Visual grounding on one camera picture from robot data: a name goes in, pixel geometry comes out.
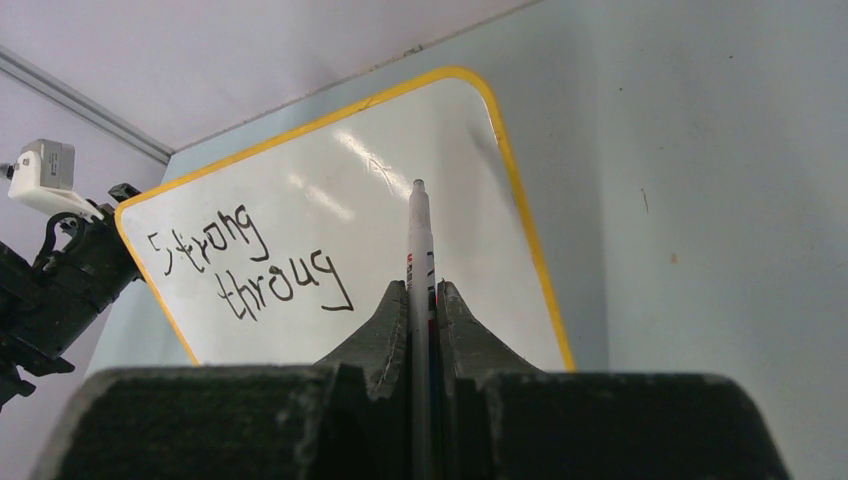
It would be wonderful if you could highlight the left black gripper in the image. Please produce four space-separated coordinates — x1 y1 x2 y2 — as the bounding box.
1 204 141 403

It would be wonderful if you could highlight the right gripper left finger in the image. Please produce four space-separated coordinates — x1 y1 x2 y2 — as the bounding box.
33 280 409 479

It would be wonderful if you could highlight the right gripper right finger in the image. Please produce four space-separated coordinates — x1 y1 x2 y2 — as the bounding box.
437 281 790 479

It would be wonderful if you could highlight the black whiteboard marker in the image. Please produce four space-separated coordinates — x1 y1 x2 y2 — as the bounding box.
407 179 434 479

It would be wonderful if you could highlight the yellow framed whiteboard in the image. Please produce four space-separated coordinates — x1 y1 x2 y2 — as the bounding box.
116 67 575 370

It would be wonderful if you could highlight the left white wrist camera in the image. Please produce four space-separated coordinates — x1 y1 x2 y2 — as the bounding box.
1 139 104 221

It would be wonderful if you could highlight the left aluminium frame post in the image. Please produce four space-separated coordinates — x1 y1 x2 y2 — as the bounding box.
1 45 175 165

